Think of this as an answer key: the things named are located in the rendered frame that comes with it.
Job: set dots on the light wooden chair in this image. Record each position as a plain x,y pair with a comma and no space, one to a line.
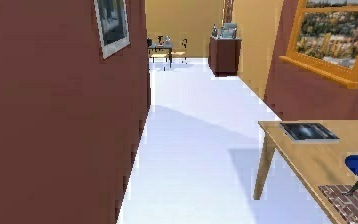
179,51

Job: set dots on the dark small table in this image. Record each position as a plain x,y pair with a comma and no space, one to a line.
160,50

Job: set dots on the dark brown cabinet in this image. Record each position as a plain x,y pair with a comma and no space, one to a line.
224,56

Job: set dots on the small grey cup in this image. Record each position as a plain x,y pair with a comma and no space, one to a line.
167,40

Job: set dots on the grey bottle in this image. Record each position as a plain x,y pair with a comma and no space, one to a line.
214,31

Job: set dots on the grey box on cabinet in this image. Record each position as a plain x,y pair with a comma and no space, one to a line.
229,31

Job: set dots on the light wooden table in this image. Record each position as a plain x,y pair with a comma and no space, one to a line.
307,156

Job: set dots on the orange framed window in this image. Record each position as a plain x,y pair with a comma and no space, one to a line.
333,36

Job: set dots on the red brick patterned mat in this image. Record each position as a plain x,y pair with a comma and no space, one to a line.
348,201

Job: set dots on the white framed wall picture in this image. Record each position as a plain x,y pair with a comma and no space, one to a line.
113,25

